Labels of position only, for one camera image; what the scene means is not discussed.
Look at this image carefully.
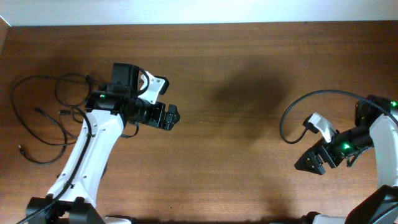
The thick black HDMI cable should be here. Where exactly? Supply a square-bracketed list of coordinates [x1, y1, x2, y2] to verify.
[17, 107, 94, 166]

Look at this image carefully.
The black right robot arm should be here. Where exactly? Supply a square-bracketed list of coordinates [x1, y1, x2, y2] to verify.
[295, 95, 397, 223]

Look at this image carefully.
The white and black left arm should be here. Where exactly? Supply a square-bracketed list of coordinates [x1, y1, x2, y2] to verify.
[21, 63, 180, 224]

